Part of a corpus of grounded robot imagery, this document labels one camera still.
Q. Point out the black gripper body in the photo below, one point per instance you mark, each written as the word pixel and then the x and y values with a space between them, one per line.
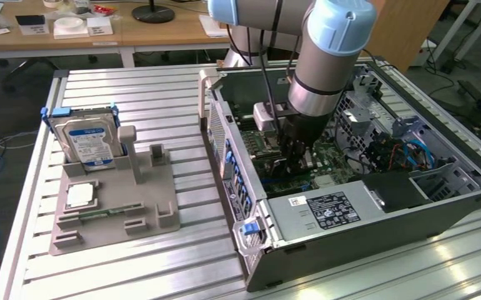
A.
pixel 303 131

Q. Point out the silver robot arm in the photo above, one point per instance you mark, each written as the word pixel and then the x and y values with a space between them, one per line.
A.
pixel 327 62

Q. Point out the CPU socket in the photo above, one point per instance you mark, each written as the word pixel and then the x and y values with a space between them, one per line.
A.
pixel 269 140

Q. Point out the green motherboard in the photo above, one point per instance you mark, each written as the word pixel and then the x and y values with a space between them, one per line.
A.
pixel 335 162

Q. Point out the grey power supply unit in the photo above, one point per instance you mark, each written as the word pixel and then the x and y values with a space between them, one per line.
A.
pixel 327 209

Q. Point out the blue case latch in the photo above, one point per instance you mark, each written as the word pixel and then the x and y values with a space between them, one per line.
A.
pixel 249 229

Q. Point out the white paper stack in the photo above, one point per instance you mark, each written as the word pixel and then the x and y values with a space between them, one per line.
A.
pixel 214 31

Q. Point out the wooden cabinet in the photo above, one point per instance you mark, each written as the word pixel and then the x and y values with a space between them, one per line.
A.
pixel 406 31

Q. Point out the open black PC case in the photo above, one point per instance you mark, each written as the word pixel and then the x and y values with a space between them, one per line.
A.
pixel 369 250

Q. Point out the grey plastic parts rack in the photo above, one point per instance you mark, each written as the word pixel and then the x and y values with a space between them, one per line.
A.
pixel 140 200

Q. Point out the wooden desk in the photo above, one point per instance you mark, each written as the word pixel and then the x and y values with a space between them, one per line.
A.
pixel 160 34

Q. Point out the hard disk in blue carrier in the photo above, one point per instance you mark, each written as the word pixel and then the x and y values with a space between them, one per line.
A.
pixel 89 143

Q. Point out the black round lamp base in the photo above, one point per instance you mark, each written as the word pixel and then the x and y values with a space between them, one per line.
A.
pixel 152 15

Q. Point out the green RAM stick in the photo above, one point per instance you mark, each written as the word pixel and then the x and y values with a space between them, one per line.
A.
pixel 102 214

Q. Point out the silver CPU chip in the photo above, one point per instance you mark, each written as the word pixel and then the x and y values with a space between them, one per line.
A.
pixel 78 195

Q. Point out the red packet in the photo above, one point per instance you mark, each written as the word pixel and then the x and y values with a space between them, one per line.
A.
pixel 102 10

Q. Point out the white tape roll box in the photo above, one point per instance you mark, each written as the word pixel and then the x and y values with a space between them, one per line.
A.
pixel 70 29

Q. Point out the black office chair base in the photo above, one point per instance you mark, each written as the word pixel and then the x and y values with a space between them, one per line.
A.
pixel 26 67

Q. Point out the beige tape roll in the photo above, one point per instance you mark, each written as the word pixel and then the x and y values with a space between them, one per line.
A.
pixel 52 3

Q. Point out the black and white label box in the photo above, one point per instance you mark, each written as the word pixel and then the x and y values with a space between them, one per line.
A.
pixel 30 22

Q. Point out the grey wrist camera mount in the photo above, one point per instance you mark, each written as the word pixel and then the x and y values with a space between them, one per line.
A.
pixel 265 117

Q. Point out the white desk frame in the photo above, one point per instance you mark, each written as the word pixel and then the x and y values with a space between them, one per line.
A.
pixel 479 28

